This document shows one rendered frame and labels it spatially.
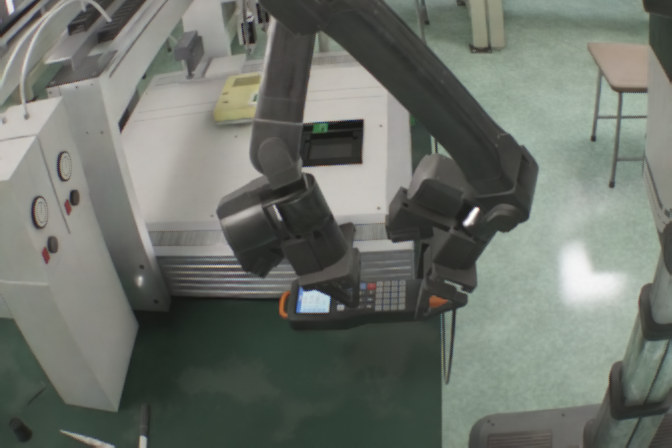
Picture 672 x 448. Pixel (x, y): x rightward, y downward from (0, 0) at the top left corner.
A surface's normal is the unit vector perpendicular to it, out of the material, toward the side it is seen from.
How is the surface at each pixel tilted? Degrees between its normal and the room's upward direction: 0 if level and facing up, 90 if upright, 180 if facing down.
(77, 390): 90
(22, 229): 90
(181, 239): 0
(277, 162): 70
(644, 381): 90
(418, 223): 90
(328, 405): 0
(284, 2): 113
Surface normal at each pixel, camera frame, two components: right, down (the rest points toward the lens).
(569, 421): -0.10, -0.81
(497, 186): -0.26, 0.84
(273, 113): -0.01, 0.25
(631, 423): -0.13, 0.59
